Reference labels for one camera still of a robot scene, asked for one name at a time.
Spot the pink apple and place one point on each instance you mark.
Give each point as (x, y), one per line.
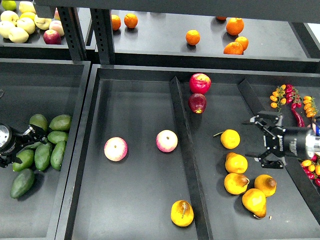
(115, 149)
(166, 141)

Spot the green avocado upper left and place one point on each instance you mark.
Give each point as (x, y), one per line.
(39, 120)

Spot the dark red apple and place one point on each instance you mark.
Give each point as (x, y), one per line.
(197, 103)

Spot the green avocado far left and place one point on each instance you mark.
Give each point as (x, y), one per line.
(27, 158)

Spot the dark green avocado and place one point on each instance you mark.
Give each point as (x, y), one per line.
(22, 183)

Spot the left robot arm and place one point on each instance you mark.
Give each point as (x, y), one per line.
(5, 137)

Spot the orange tomato bunch right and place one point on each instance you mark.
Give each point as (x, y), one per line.
(310, 107)

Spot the mixed tomato bunch lower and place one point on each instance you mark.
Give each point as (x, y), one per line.
(312, 169)

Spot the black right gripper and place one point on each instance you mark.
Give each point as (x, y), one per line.
(279, 141)

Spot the pink apple right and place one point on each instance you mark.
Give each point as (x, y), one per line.
(166, 141)

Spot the pale yellow apple centre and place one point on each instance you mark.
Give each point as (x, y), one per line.
(26, 24)

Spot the front orange on shelf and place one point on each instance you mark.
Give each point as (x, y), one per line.
(233, 48)

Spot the yellow pear with stem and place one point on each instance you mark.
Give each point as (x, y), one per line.
(182, 214)

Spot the black tray divider left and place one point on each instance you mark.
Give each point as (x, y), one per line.
(194, 183)

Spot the round yellow pear top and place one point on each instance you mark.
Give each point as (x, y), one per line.
(229, 138)

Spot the yellow pear brown tip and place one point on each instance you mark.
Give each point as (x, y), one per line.
(266, 183)

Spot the black tray divider right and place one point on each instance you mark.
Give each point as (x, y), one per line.
(308, 191)

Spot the red chili pepper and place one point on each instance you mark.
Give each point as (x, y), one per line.
(299, 120)

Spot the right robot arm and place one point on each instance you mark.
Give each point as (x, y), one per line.
(313, 145)

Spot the green avocado upper right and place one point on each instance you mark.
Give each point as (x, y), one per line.
(61, 123)

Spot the bright red apple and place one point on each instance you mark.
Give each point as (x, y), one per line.
(200, 83)

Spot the black left tray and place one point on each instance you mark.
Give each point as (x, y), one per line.
(50, 88)

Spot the green avocado middle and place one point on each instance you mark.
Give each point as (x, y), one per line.
(57, 136)

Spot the pink peach on shelf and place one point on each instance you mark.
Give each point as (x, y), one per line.
(56, 25)

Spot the green avocado lower right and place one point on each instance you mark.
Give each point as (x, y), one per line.
(57, 155)

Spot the red cherry tomato bunch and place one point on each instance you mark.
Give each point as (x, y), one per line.
(293, 97)

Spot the orange cherry tomato bunch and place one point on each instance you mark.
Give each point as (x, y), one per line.
(278, 98)

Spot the red apple on shelf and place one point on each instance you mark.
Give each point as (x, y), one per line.
(52, 37)

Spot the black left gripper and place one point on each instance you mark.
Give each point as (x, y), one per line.
(30, 138)

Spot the small orange on shelf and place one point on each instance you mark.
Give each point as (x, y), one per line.
(243, 41)

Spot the pink apple left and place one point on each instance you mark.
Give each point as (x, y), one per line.
(115, 149)

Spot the large orange on shelf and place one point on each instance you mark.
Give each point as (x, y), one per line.
(235, 26)

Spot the yellow pear bottom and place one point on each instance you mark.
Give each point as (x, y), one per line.
(255, 201)

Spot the black shelf post left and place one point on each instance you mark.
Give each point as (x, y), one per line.
(73, 32)

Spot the pale yellow apple front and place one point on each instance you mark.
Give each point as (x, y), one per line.
(18, 35)

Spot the black tray divider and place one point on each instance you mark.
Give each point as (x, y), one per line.
(194, 183)
(308, 191)

